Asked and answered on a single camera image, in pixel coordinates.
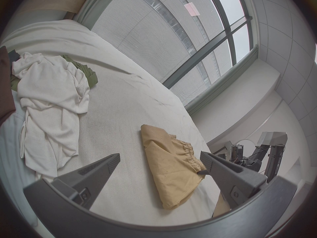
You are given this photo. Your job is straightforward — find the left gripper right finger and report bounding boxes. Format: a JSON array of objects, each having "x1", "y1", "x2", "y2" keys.
[{"x1": 199, "y1": 151, "x2": 268, "y2": 210}]

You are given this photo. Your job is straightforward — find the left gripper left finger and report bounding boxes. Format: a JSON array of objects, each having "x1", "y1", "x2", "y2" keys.
[{"x1": 53, "y1": 153, "x2": 121, "y2": 211}]

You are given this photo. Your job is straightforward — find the tan shorts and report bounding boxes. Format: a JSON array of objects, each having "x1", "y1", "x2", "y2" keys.
[{"x1": 141, "y1": 124, "x2": 208, "y2": 210}]

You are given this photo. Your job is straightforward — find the bed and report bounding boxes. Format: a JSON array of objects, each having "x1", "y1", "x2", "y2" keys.
[{"x1": 0, "y1": 0, "x2": 232, "y2": 232}]

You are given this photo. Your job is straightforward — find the cream white garment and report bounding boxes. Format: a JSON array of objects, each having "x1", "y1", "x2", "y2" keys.
[{"x1": 11, "y1": 52, "x2": 91, "y2": 181}]

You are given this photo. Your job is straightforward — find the olive green garment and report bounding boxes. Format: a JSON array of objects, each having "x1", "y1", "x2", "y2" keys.
[{"x1": 10, "y1": 55, "x2": 99, "y2": 92}]

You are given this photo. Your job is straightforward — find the dark brown garment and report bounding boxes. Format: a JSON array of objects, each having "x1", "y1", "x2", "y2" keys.
[{"x1": 0, "y1": 46, "x2": 17, "y2": 123}]

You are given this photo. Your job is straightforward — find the black garment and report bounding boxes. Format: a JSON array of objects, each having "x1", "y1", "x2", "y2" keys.
[{"x1": 7, "y1": 49, "x2": 21, "y2": 62}]

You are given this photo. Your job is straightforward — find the window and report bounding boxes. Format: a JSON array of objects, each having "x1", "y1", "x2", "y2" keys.
[{"x1": 90, "y1": 0, "x2": 254, "y2": 106}]

